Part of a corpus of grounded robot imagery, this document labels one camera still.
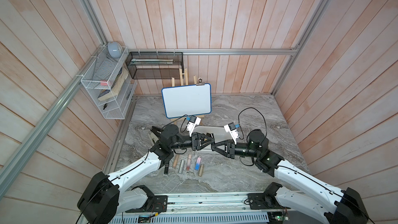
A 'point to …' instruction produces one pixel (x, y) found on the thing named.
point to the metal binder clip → (200, 83)
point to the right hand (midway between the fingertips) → (212, 147)
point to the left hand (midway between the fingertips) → (211, 142)
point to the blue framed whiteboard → (188, 100)
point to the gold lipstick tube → (201, 170)
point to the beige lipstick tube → (176, 160)
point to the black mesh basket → (155, 65)
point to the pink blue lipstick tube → (197, 166)
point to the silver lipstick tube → (182, 162)
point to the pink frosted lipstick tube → (189, 162)
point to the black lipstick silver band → (166, 169)
